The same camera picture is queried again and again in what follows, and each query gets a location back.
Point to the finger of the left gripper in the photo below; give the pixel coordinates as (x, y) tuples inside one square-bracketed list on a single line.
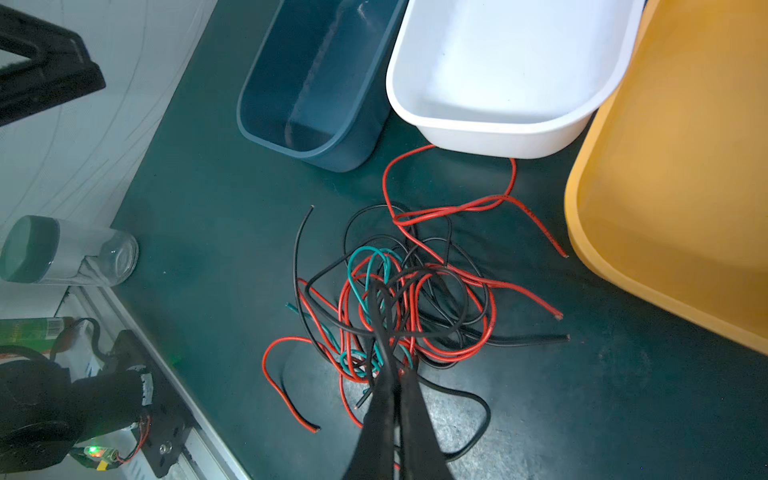
[(56, 66)]

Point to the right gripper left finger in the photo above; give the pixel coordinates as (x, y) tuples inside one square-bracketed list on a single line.
[(374, 456)]

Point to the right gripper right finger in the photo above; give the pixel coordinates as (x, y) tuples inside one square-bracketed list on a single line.
[(421, 457)]

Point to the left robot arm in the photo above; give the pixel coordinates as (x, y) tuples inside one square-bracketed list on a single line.
[(45, 415)]

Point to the blue plastic bin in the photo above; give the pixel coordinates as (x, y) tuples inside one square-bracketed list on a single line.
[(316, 89)]

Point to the green bottle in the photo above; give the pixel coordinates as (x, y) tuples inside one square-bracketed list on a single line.
[(38, 334)]

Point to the yellow plastic bin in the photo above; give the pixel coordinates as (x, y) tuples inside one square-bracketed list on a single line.
[(667, 198)]

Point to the white plastic bin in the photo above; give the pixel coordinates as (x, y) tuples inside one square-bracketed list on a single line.
[(516, 79)]

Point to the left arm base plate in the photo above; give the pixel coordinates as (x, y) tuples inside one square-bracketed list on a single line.
[(170, 418)]

